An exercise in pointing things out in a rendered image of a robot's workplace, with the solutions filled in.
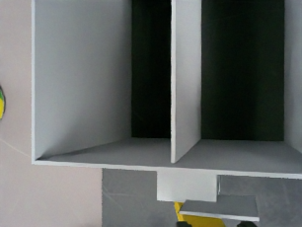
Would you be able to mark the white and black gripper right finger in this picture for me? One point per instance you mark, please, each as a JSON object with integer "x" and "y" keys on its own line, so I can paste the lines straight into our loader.
{"x": 247, "y": 224}

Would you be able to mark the green drink can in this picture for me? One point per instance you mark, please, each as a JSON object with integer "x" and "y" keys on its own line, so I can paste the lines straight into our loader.
{"x": 2, "y": 104}

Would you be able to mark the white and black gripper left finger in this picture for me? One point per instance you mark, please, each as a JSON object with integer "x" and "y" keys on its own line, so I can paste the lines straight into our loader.
{"x": 182, "y": 224}

